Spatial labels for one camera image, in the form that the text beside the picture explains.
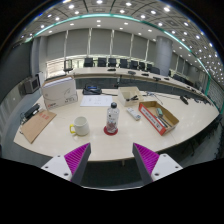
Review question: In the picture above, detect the white paper sheet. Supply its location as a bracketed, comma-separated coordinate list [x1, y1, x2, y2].
[79, 94, 115, 108]

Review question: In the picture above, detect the group of ceiling lights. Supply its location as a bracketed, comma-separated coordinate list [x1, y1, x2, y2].
[23, 0, 224, 78]

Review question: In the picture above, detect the white mug with yellow handle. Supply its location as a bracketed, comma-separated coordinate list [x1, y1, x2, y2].
[69, 115, 91, 137]

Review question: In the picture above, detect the row of black office chairs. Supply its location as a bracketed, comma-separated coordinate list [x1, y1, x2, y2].
[63, 57, 163, 76]

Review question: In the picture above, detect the clear black-capped water bottle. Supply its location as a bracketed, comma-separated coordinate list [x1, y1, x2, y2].
[105, 101, 121, 134]

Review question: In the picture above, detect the black oblong device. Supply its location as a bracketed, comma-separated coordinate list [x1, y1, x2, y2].
[19, 102, 41, 124]

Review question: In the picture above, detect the large white cardboard box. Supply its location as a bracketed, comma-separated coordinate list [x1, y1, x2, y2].
[40, 75, 79, 111]

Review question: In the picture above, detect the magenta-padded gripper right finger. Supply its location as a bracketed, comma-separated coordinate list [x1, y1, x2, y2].
[132, 142, 184, 186]

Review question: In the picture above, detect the black desk telephone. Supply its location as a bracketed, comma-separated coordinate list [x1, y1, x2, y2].
[82, 83, 103, 96]

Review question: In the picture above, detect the small open white box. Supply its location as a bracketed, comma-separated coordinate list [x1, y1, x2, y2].
[117, 86, 145, 108]

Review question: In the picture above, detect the long black tool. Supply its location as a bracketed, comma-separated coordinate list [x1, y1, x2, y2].
[154, 114, 170, 129]

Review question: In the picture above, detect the open brown red-sided cardboard box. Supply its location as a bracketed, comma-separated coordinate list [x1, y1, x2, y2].
[138, 100, 180, 137]

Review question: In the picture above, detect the white remote control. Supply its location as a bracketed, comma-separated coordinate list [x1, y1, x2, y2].
[125, 106, 142, 122]

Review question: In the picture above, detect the flat round red coaster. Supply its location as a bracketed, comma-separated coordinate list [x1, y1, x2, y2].
[103, 125, 120, 137]

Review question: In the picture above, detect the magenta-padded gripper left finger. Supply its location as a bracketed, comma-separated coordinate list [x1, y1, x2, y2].
[40, 142, 92, 186]

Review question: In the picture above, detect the flat brown cardboard sheet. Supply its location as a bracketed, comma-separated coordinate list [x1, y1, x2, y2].
[19, 109, 58, 145]

